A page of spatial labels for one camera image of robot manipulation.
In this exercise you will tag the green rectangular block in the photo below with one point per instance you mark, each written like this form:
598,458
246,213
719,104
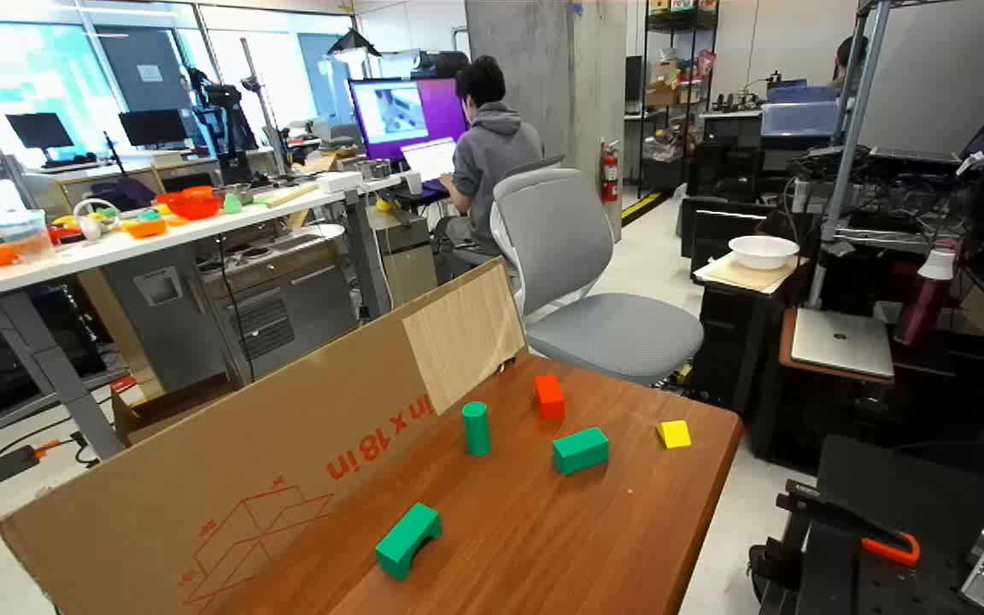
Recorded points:
580,451

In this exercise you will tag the green cylinder block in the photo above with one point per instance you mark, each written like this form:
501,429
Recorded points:
476,430

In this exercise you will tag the light wooden board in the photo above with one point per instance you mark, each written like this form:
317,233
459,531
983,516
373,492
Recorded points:
744,278

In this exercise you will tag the black floor power strip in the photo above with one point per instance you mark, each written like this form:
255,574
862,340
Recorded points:
9,467

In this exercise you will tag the maroon bottle white cap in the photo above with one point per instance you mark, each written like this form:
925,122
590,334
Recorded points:
925,301

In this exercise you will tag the blue storage box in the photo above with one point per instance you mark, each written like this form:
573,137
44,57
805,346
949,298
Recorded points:
800,110

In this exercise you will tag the red-orange block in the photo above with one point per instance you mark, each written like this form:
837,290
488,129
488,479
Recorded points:
549,396

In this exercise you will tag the computer monitor purple screen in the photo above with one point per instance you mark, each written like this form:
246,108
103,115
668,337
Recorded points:
402,115

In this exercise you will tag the large grey panel board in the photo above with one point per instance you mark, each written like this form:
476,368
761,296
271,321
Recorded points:
941,73

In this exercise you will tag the yellow block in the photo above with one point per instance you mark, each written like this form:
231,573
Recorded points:
676,435

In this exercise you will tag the grey drawer cabinet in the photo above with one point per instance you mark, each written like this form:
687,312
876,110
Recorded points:
287,301

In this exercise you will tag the seated person grey hoodie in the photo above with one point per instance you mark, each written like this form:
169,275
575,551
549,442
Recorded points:
495,155

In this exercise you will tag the grey office chair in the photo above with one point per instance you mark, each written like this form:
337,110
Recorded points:
581,285

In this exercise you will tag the white standing desk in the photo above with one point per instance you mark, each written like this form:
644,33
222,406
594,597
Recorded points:
118,244

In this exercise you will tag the brown cardboard sheet red print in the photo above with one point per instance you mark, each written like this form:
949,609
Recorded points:
231,479

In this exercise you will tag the green arch block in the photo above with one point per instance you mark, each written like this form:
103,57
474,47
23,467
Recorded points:
406,542

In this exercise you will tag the grey metal pole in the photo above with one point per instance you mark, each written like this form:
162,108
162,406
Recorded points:
844,158

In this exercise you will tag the black pendant lamp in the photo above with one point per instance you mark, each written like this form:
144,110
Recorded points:
352,41

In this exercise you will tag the light woodgrain panel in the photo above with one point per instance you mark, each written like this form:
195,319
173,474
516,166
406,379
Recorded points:
462,337

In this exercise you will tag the black storage shelf rack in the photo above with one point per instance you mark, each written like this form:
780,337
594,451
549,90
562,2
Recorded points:
680,104

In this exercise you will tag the closed silver laptop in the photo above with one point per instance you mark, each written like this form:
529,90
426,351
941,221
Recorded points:
841,344

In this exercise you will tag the small dark background monitor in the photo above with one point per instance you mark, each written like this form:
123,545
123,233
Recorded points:
38,129
151,125

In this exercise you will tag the large orange bowl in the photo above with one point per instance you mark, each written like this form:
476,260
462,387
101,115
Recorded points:
193,203

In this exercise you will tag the white bowl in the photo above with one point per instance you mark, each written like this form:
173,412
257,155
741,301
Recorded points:
762,249

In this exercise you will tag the red fire extinguisher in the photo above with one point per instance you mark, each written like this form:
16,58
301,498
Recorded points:
611,173

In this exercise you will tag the open laptop white screen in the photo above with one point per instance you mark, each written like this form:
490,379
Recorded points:
432,158

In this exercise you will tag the small orange bowl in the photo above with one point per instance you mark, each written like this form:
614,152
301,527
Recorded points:
144,224

